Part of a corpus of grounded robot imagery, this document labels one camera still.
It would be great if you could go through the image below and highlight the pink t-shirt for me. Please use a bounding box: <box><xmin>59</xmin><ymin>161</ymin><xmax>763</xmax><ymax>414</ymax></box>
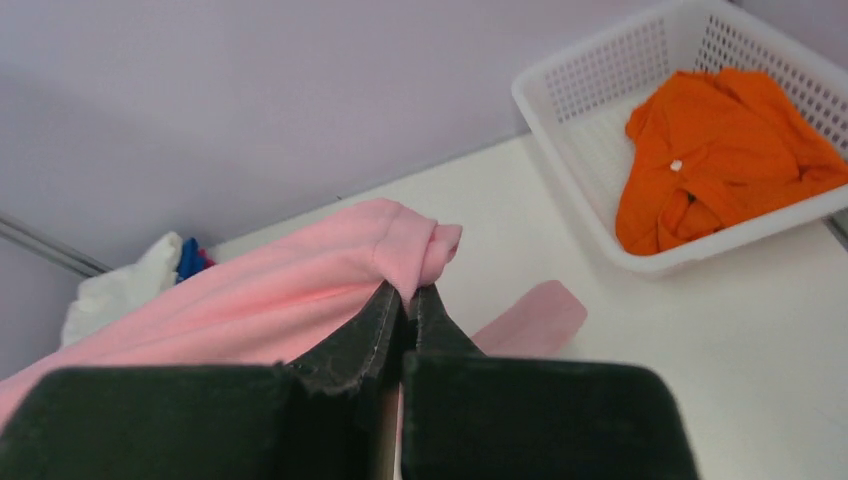
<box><xmin>0</xmin><ymin>197</ymin><xmax>589</xmax><ymax>432</ymax></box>

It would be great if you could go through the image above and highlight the left aluminium corner post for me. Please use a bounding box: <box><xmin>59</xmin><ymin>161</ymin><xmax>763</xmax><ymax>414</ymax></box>
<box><xmin>1</xmin><ymin>212</ymin><xmax>112</xmax><ymax>278</ymax></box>

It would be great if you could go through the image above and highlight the white folded t-shirt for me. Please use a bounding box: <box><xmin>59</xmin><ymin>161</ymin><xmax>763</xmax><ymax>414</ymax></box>
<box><xmin>60</xmin><ymin>232</ymin><xmax>183</xmax><ymax>348</ymax></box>

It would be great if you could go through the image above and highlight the blue printed folded t-shirt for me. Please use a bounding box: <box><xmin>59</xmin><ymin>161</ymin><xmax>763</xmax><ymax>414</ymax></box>
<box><xmin>175</xmin><ymin>237</ymin><xmax>207</xmax><ymax>284</ymax></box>

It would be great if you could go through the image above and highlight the red folded t-shirt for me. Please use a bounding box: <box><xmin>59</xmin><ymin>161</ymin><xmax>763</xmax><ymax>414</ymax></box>
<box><xmin>196</xmin><ymin>248</ymin><xmax>216</xmax><ymax>270</ymax></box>

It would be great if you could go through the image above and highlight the white plastic laundry basket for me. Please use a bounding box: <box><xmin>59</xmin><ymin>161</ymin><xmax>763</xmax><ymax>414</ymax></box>
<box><xmin>512</xmin><ymin>1</ymin><xmax>847</xmax><ymax>277</ymax></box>

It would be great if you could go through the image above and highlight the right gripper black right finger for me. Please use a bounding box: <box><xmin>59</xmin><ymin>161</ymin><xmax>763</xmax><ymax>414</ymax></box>
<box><xmin>400</xmin><ymin>285</ymin><xmax>699</xmax><ymax>479</ymax></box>

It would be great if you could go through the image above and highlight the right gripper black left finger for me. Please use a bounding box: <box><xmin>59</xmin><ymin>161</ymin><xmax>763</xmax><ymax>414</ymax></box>
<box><xmin>1</xmin><ymin>284</ymin><xmax>405</xmax><ymax>479</ymax></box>

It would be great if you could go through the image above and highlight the orange t-shirt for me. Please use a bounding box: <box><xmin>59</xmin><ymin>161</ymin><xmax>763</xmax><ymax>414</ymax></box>
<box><xmin>615</xmin><ymin>68</ymin><xmax>847</xmax><ymax>256</ymax></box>

